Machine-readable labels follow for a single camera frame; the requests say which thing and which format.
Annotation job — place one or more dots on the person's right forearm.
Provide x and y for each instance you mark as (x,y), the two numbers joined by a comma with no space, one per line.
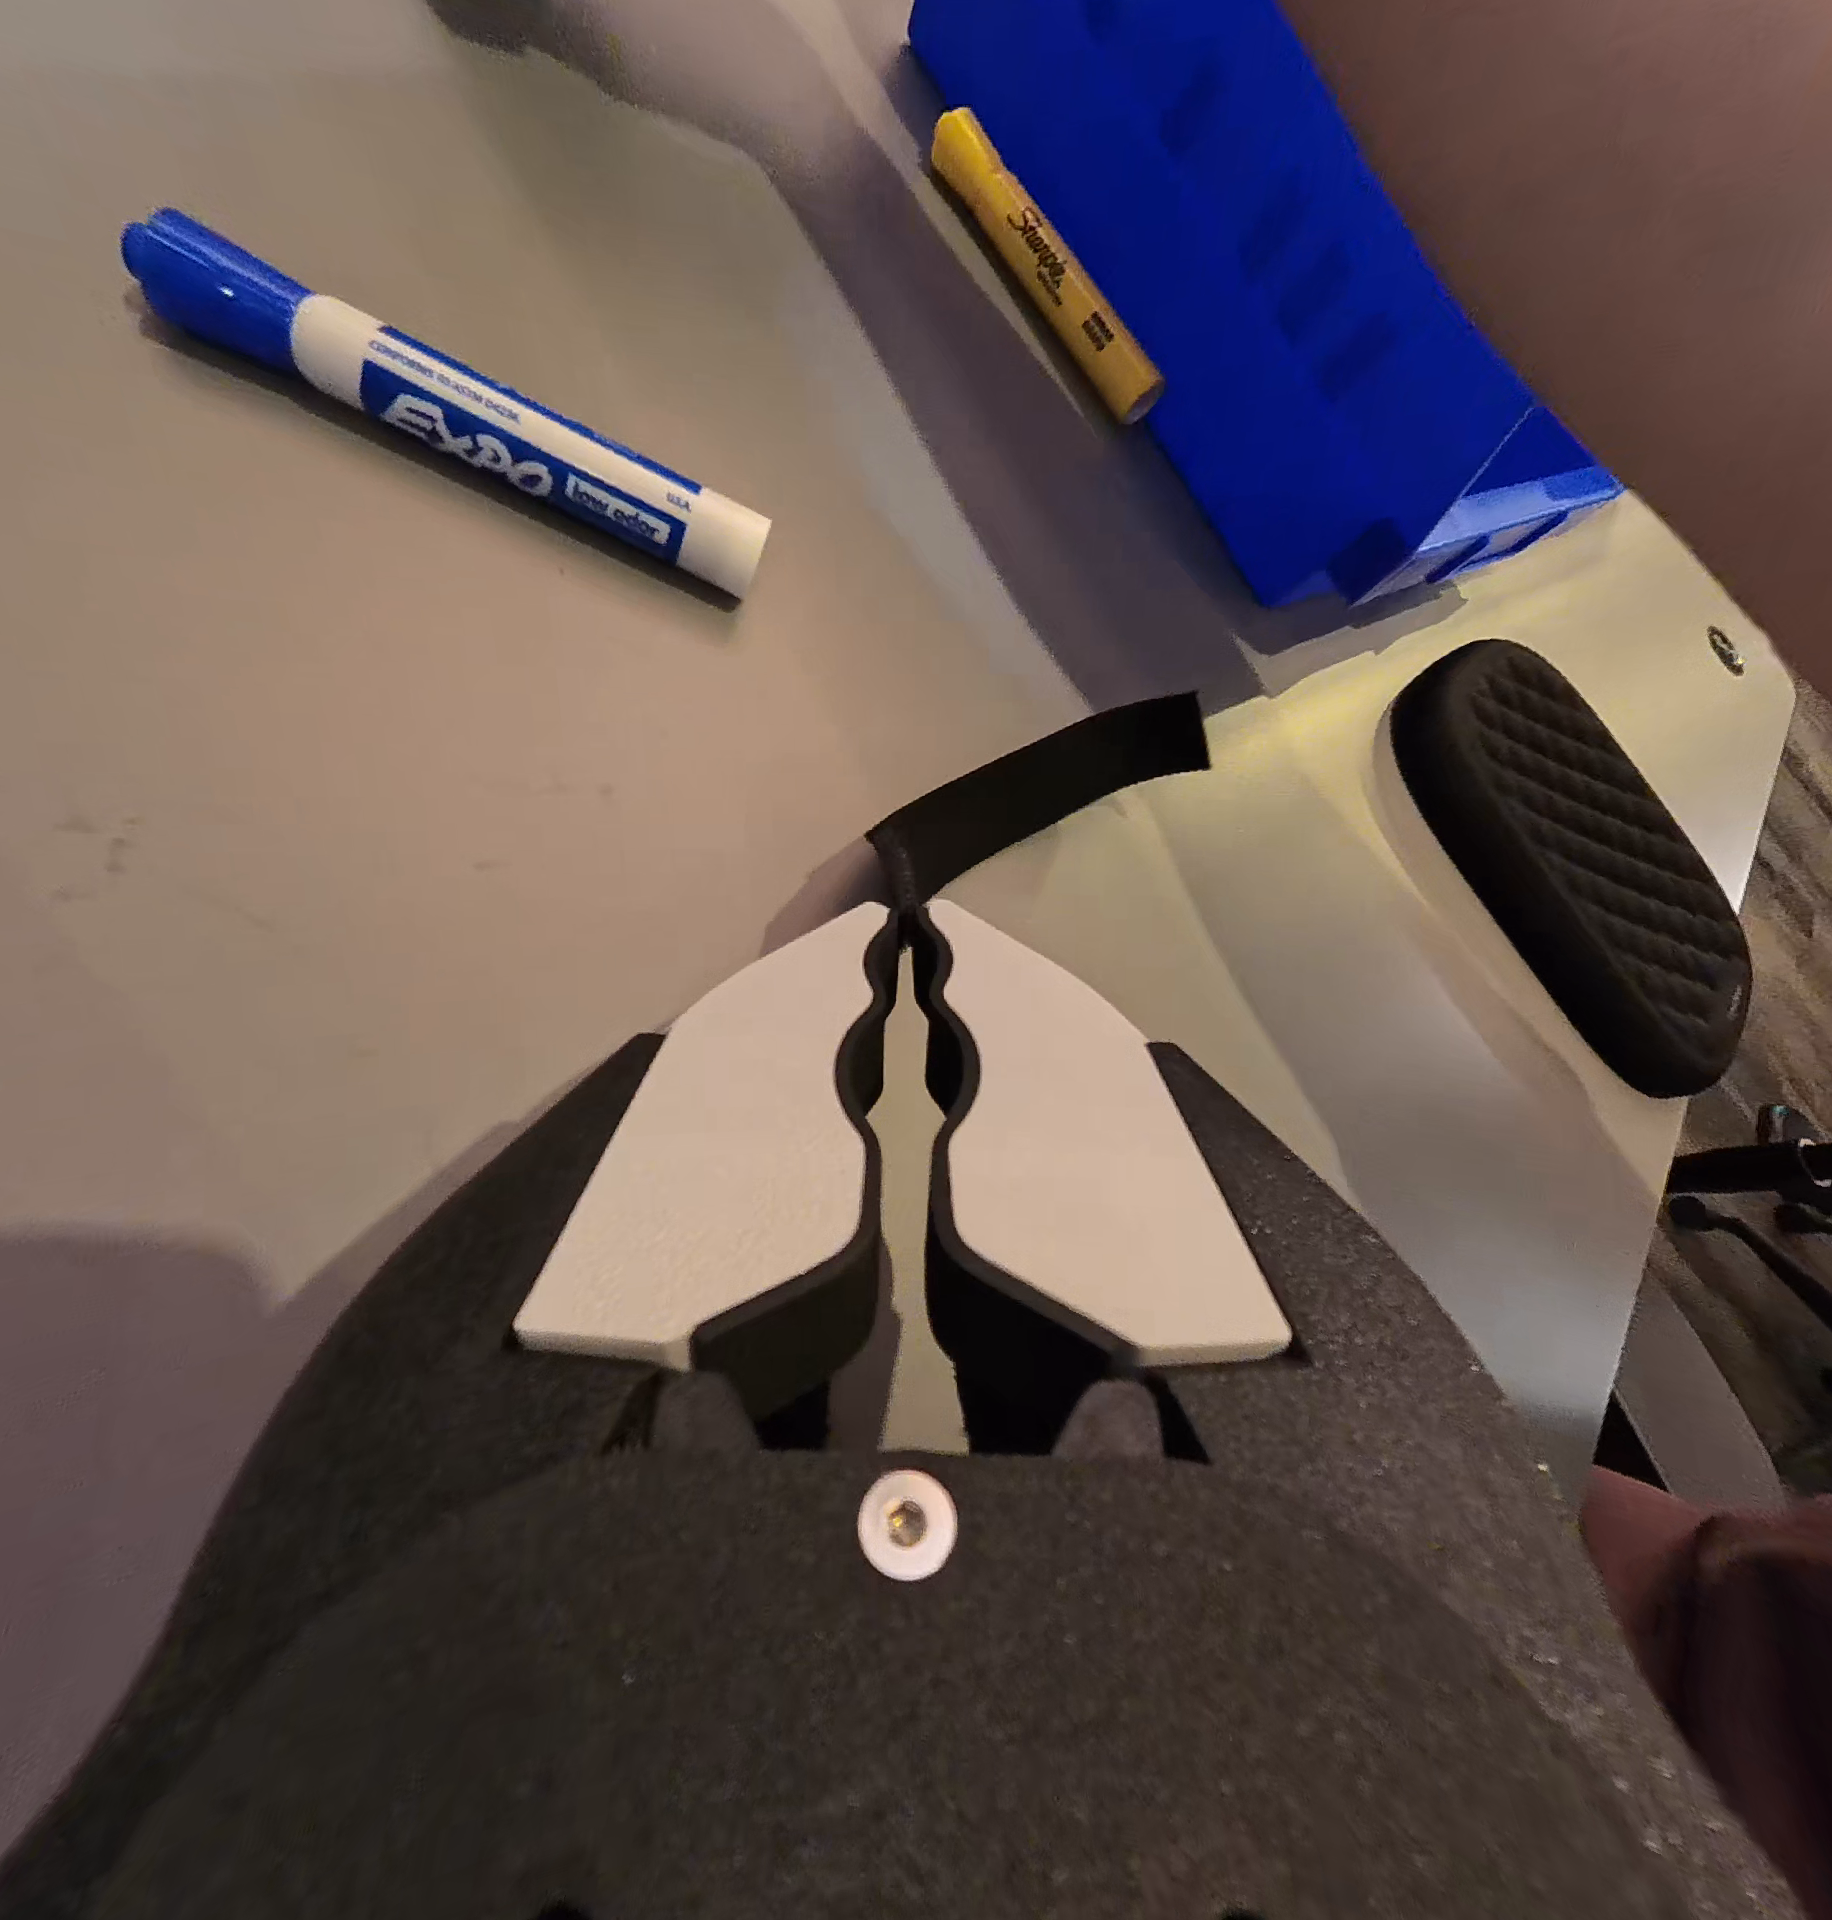
(1679,228)

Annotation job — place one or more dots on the black quilted elbow pad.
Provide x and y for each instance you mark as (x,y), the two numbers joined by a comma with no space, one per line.
(1575,872)

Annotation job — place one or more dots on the blue dry-erase marker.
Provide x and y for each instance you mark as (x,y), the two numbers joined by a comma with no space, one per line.
(482,435)

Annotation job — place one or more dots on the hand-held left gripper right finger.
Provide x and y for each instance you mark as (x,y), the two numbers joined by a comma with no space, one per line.
(1114,1185)

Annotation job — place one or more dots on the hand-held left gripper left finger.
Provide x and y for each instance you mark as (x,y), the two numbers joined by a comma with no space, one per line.
(705,1185)

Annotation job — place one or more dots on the blue plastic bin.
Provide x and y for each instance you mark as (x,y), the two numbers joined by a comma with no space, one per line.
(1276,300)

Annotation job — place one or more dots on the black hook-and-loop tie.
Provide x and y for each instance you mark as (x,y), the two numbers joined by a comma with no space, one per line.
(1036,778)

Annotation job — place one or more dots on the black chair base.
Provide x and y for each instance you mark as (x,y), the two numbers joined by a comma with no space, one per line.
(1803,1166)

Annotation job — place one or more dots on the person's maroon clothing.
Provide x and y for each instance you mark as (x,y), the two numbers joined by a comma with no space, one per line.
(1756,1679)

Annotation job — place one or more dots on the yellow marker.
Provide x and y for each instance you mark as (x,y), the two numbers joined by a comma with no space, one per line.
(1054,269)

